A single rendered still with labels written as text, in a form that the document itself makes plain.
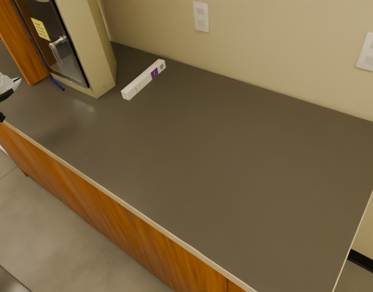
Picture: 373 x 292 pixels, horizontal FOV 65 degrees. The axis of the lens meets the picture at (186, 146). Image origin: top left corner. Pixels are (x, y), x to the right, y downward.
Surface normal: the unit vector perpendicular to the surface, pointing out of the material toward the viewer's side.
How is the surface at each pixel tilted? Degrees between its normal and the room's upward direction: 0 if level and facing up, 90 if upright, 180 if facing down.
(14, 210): 0
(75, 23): 90
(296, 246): 0
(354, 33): 90
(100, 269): 0
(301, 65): 90
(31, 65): 90
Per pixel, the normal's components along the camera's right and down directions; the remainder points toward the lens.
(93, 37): 0.79, 0.38
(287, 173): -0.11, -0.69
